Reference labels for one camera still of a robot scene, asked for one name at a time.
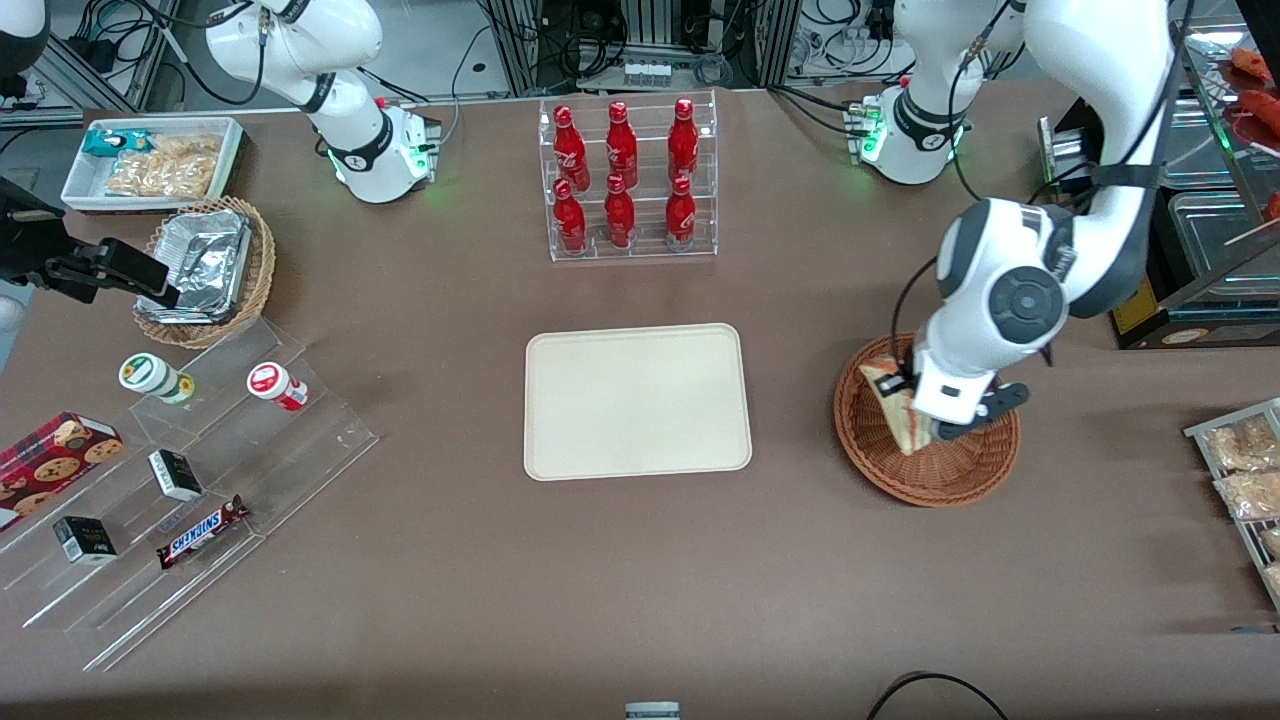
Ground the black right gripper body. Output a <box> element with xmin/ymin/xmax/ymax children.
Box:
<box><xmin>0</xmin><ymin>178</ymin><xmax>67</xmax><ymax>288</ymax></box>

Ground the triangular sandwich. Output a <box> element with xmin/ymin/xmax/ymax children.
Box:
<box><xmin>862</xmin><ymin>358</ymin><xmax>941</xmax><ymax>457</ymax></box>

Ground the round brown wicker basket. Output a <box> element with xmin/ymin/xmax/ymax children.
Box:
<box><xmin>833</xmin><ymin>331</ymin><xmax>1022</xmax><ymax>508</ymax></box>

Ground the light tan wicker basket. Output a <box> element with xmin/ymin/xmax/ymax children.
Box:
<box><xmin>132</xmin><ymin>196</ymin><xmax>277</xmax><ymax>350</ymax></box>

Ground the beige plastic tray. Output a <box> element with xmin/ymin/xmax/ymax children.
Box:
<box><xmin>524</xmin><ymin>322</ymin><xmax>753</xmax><ymax>483</ymax></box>

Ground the grey metal snack tray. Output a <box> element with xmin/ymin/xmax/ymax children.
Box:
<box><xmin>1183</xmin><ymin>398</ymin><xmax>1280</xmax><ymax>613</ymax></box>

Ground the aluminium foil container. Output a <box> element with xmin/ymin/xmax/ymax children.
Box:
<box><xmin>135</xmin><ymin>208</ymin><xmax>253</xmax><ymax>326</ymax></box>

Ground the white rectangular snack bin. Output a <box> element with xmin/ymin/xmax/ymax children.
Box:
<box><xmin>60</xmin><ymin>116</ymin><xmax>247</xmax><ymax>216</ymax></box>

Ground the clear bag of crackers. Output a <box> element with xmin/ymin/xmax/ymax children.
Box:
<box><xmin>105</xmin><ymin>135</ymin><xmax>223</xmax><ymax>199</ymax></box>

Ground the green lid snack cup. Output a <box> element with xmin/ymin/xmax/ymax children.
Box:
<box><xmin>118</xmin><ymin>352</ymin><xmax>197</xmax><ymax>406</ymax></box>

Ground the teal snack packet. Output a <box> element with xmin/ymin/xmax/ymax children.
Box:
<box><xmin>82</xmin><ymin>128</ymin><xmax>156</xmax><ymax>161</ymax></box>

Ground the red tartan cookie box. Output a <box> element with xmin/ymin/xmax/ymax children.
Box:
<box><xmin>0</xmin><ymin>411</ymin><xmax>126</xmax><ymax>531</ymax></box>

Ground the red lid snack cup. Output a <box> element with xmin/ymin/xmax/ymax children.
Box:
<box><xmin>246</xmin><ymin>362</ymin><xmax>310</xmax><ymax>413</ymax></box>

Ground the small black carton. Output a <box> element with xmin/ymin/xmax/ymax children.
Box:
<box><xmin>148</xmin><ymin>449</ymin><xmax>204</xmax><ymax>503</ymax></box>
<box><xmin>52</xmin><ymin>515</ymin><xmax>119</xmax><ymax>566</ymax></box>

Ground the clear acrylic stepped shelf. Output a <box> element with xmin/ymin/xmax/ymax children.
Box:
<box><xmin>0</xmin><ymin>315</ymin><xmax>381</xmax><ymax>673</ymax></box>

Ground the black yellow food warmer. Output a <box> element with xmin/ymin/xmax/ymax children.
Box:
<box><xmin>1040</xmin><ymin>20</ymin><xmax>1280</xmax><ymax>351</ymax></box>

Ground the silver metal housing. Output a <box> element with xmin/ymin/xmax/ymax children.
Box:
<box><xmin>1038</xmin><ymin>115</ymin><xmax>1096</xmax><ymax>191</ymax></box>

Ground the snickers chocolate bar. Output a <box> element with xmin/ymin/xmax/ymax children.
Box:
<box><xmin>156</xmin><ymin>495</ymin><xmax>251</xmax><ymax>571</ymax></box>

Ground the red cola bottle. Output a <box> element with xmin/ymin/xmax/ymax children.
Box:
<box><xmin>553</xmin><ymin>105</ymin><xmax>591</xmax><ymax>193</ymax></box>
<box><xmin>606</xmin><ymin>101</ymin><xmax>639</xmax><ymax>191</ymax></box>
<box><xmin>668</xmin><ymin>97</ymin><xmax>700</xmax><ymax>186</ymax></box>
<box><xmin>604</xmin><ymin>173</ymin><xmax>637</xmax><ymax>251</ymax></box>
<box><xmin>552</xmin><ymin>178</ymin><xmax>588</xmax><ymax>256</ymax></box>
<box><xmin>665</xmin><ymin>175</ymin><xmax>698</xmax><ymax>251</ymax></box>

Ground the clear acrylic bottle rack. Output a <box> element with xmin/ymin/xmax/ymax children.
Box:
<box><xmin>538</xmin><ymin>90</ymin><xmax>719</xmax><ymax>263</ymax></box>

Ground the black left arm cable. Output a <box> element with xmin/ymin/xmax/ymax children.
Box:
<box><xmin>888</xmin><ymin>0</ymin><xmax>1201</xmax><ymax>373</ymax></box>

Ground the black floor cable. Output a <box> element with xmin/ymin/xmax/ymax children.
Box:
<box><xmin>865</xmin><ymin>672</ymin><xmax>1011</xmax><ymax>720</ymax></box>

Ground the aluminium frame post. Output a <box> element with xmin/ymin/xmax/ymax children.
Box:
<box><xmin>750</xmin><ymin>0</ymin><xmax>801</xmax><ymax>89</ymax></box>
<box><xmin>485</xmin><ymin>0</ymin><xmax>541</xmax><ymax>96</ymax></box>
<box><xmin>620</xmin><ymin>0</ymin><xmax>693</xmax><ymax>46</ymax></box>

